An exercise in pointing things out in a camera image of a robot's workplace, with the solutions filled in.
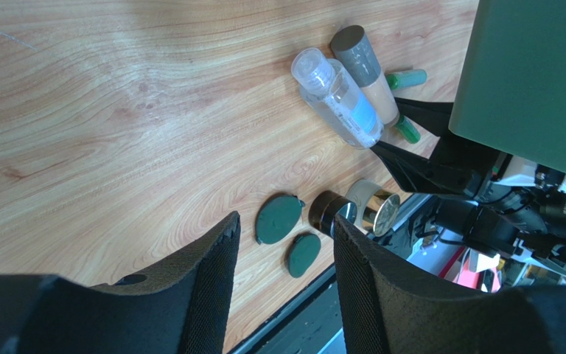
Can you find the green round pad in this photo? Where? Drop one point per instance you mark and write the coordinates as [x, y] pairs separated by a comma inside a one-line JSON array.
[[277, 217], [302, 254]]

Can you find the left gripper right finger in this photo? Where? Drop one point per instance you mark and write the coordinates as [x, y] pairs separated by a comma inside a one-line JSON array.
[[389, 305]]

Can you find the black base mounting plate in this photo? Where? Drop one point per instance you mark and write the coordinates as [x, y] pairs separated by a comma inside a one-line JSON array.
[[309, 323]]

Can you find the black round jar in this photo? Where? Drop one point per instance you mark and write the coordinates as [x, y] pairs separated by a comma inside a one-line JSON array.
[[326, 207]]

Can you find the green lipstick upper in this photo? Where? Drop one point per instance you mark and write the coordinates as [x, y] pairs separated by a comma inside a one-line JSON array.
[[406, 79]]

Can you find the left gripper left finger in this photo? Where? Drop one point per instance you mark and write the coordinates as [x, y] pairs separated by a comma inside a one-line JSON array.
[[179, 304]]

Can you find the green round pad upper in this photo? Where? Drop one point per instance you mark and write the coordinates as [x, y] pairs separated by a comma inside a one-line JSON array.
[[277, 217]]

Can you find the green top drawer box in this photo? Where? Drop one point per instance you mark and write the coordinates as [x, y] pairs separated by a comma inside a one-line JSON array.
[[512, 91]]

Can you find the gold rim compact jar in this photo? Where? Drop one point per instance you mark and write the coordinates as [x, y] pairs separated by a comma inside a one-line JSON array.
[[377, 208]]

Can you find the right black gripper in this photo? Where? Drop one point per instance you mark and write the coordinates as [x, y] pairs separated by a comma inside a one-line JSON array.
[[493, 218]]

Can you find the clear blue-label bottle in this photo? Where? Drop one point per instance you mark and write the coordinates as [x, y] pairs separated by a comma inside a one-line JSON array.
[[327, 87]]

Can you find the green lipstick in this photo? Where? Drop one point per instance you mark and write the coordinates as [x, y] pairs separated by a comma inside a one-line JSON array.
[[406, 79], [407, 130]]

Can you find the green round pad lower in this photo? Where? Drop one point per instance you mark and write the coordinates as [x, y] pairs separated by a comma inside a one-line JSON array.
[[302, 254]]

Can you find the green lipstick lower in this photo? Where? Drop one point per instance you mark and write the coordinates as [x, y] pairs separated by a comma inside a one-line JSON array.
[[407, 130]]

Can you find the beige grey-cap tube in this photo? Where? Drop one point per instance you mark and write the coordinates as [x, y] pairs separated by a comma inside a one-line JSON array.
[[353, 49]]

